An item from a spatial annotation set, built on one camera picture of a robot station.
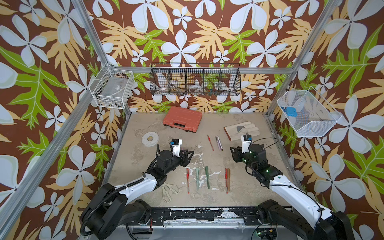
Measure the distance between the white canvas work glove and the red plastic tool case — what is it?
0.22 m

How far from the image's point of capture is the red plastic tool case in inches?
42.9

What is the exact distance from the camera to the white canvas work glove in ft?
3.60
